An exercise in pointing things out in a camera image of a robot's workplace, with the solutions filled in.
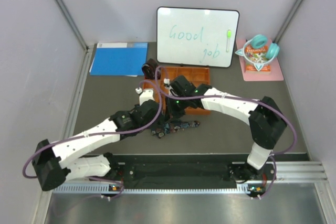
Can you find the orange book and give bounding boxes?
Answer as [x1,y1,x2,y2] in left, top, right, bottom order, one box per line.
[244,45,271,74]

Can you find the teal cat-ear headphones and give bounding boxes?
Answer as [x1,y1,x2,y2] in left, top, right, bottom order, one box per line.
[235,35,280,73]

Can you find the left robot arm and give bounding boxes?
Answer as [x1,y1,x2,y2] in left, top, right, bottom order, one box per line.
[31,100,162,191]

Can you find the navy floral tie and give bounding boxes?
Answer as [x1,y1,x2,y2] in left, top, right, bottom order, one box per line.
[151,120,200,138]

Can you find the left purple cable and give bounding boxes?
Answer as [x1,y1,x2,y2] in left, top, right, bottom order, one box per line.
[22,79,162,200]

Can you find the grey cable duct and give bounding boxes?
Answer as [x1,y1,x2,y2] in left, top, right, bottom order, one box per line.
[52,180,252,195]

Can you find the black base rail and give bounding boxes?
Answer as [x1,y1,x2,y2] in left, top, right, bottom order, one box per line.
[89,153,278,189]

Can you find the rolled dark red tie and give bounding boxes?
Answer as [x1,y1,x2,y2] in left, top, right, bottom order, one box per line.
[141,59,158,80]

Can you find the blue folder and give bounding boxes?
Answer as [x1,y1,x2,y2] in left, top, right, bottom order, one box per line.
[89,42,148,77]

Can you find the pink mat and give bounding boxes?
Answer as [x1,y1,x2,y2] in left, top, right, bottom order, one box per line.
[236,39,283,81]

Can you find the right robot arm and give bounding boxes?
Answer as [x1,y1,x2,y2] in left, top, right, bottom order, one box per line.
[163,76,287,181]

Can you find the green marker pen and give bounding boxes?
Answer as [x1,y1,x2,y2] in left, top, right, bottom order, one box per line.
[226,29,232,52]

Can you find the purple cable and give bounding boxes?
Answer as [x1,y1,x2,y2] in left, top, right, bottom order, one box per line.
[154,66,299,200]
[22,79,162,200]

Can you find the orange compartment tray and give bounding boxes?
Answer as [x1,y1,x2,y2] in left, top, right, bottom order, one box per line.
[143,67,211,116]

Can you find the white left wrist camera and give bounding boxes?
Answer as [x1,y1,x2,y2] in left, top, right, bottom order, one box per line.
[135,88,155,105]

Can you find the white dry-erase board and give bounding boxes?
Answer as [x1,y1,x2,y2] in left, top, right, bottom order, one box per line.
[156,6,240,68]

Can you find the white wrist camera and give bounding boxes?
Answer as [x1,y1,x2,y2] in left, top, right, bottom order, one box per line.
[163,78,173,96]
[135,88,155,105]

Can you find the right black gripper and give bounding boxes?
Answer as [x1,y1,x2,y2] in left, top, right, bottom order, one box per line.
[164,94,190,124]

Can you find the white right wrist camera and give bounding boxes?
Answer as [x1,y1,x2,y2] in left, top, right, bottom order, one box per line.
[163,78,173,96]

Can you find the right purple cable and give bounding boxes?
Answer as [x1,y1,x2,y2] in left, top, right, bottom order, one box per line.
[154,66,299,200]

